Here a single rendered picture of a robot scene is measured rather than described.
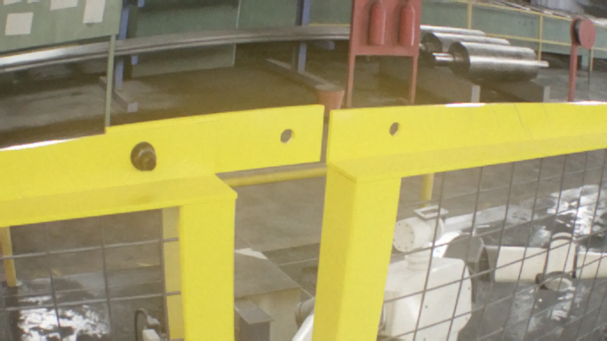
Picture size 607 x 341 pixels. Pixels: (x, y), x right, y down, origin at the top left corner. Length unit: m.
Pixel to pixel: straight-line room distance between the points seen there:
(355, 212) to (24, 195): 0.31
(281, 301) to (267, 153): 1.64
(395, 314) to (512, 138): 0.78
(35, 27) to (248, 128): 5.97
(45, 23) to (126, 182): 5.99
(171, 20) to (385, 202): 8.83
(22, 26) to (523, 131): 5.94
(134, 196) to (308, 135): 0.18
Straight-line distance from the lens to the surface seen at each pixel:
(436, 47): 9.54
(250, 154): 0.67
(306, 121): 0.69
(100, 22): 6.72
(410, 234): 1.60
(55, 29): 6.62
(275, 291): 2.28
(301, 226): 5.20
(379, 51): 8.18
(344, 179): 0.69
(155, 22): 9.40
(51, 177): 0.61
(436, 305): 1.61
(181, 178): 0.64
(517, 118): 0.86
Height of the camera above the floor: 2.02
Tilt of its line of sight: 19 degrees down
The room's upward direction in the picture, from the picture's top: 5 degrees clockwise
